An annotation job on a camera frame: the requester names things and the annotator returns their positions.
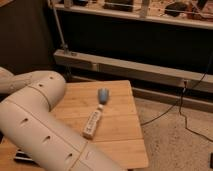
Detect light blue cup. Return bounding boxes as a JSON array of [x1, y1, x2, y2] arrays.
[[98, 88, 109, 104]]

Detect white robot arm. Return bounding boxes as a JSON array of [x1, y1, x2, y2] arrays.
[[0, 67, 125, 171]]

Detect black power cable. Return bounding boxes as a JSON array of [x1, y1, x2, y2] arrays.
[[139, 53, 213, 144]]

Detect metal pole stand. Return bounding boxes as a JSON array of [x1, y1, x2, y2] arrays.
[[50, 0, 76, 55]]

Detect white remote controller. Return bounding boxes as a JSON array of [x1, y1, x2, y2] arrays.
[[82, 104, 103, 139]]

